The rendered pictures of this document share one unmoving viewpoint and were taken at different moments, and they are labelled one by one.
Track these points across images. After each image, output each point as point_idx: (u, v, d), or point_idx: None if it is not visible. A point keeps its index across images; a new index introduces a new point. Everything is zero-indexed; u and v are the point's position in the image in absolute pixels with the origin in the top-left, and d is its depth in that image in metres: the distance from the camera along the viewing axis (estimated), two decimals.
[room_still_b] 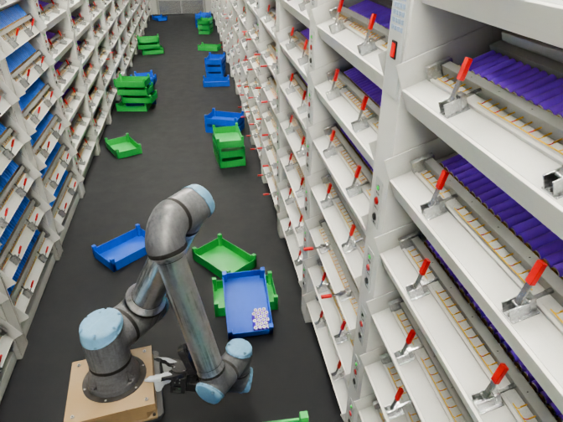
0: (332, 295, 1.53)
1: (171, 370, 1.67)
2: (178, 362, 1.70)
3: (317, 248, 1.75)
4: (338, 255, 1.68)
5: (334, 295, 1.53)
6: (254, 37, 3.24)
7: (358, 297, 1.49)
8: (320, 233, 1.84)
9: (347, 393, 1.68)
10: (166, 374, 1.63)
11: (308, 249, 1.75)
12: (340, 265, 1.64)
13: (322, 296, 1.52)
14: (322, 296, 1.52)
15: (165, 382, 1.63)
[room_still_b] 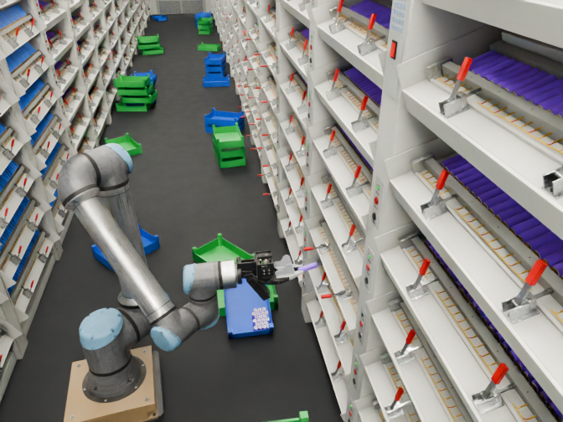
0: (332, 295, 1.53)
1: (273, 275, 1.51)
2: None
3: (317, 248, 1.75)
4: (338, 255, 1.68)
5: (334, 295, 1.53)
6: (254, 37, 3.24)
7: (358, 297, 1.49)
8: (320, 233, 1.84)
9: (347, 393, 1.68)
10: (281, 279, 1.50)
11: (308, 249, 1.75)
12: (340, 265, 1.64)
13: (322, 296, 1.52)
14: (322, 296, 1.52)
15: (282, 272, 1.49)
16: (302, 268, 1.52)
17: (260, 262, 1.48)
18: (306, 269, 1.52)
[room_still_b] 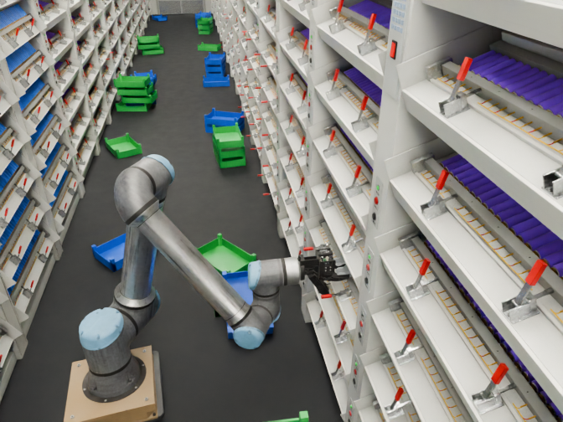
0: (332, 295, 1.53)
1: (333, 272, 1.56)
2: None
3: (317, 248, 1.75)
4: (338, 255, 1.68)
5: (334, 295, 1.53)
6: (254, 37, 3.24)
7: (358, 297, 1.49)
8: (320, 233, 1.84)
9: (347, 393, 1.68)
10: (342, 276, 1.56)
11: (308, 249, 1.75)
12: None
13: (322, 296, 1.52)
14: (322, 296, 1.52)
15: (343, 270, 1.54)
16: None
17: (322, 259, 1.53)
18: None
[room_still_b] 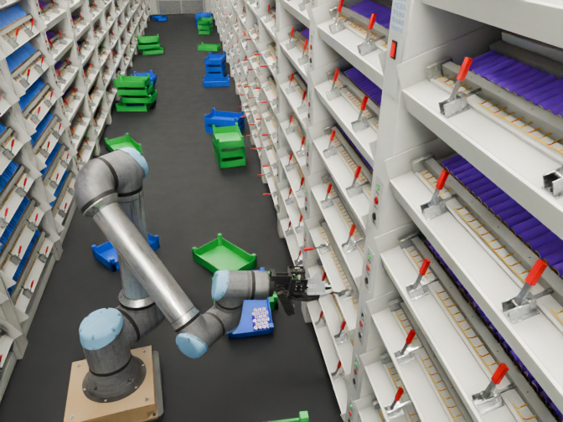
0: (333, 292, 1.52)
1: (303, 292, 1.49)
2: None
3: (317, 248, 1.75)
4: (338, 255, 1.68)
5: (335, 293, 1.52)
6: (254, 37, 3.24)
7: (359, 296, 1.49)
8: (321, 233, 1.84)
9: (347, 393, 1.68)
10: (311, 296, 1.49)
11: (308, 249, 1.75)
12: (341, 265, 1.64)
13: None
14: None
15: (313, 290, 1.47)
16: None
17: (293, 277, 1.45)
18: None
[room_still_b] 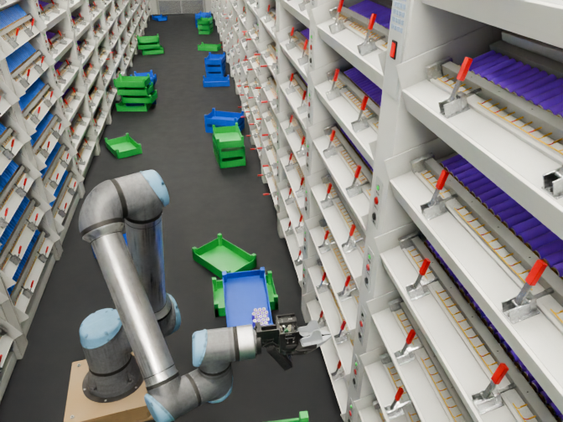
0: (346, 286, 1.51)
1: (297, 343, 1.28)
2: None
3: (324, 244, 1.75)
4: None
5: (345, 288, 1.52)
6: (254, 37, 3.24)
7: None
8: (325, 231, 1.84)
9: (347, 393, 1.68)
10: (307, 347, 1.28)
11: (327, 236, 1.73)
12: (345, 262, 1.64)
13: (350, 278, 1.50)
14: (350, 278, 1.50)
15: (308, 339, 1.27)
16: None
17: (282, 329, 1.25)
18: None
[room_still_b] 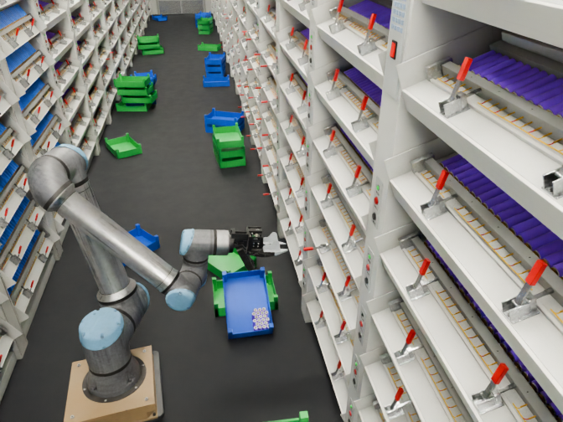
0: (347, 286, 1.51)
1: (260, 249, 1.69)
2: None
3: (317, 248, 1.75)
4: (342, 254, 1.68)
5: (345, 288, 1.52)
6: (254, 37, 3.24)
7: None
8: (323, 232, 1.84)
9: (347, 393, 1.68)
10: (267, 254, 1.69)
11: (308, 249, 1.75)
12: (345, 263, 1.64)
13: (350, 278, 1.50)
14: (350, 278, 1.50)
15: (269, 247, 1.68)
16: None
17: (251, 235, 1.66)
18: None
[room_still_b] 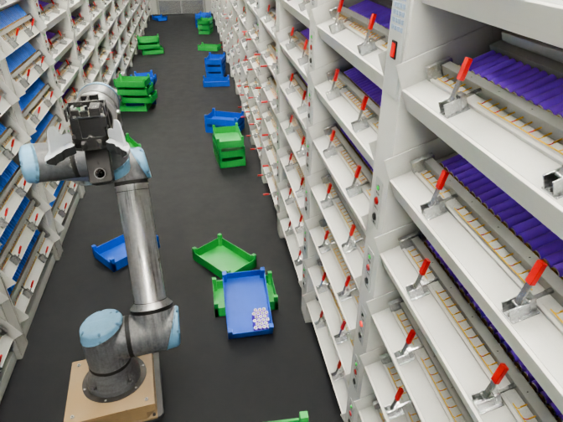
0: (346, 286, 1.51)
1: (85, 146, 0.87)
2: None
3: (324, 244, 1.75)
4: None
5: (345, 288, 1.52)
6: (254, 37, 3.24)
7: None
8: (325, 231, 1.84)
9: (347, 393, 1.68)
10: (65, 154, 0.86)
11: (327, 236, 1.73)
12: (345, 262, 1.64)
13: (350, 278, 1.50)
14: (350, 278, 1.50)
15: (61, 139, 0.84)
16: None
17: (84, 110, 0.88)
18: None
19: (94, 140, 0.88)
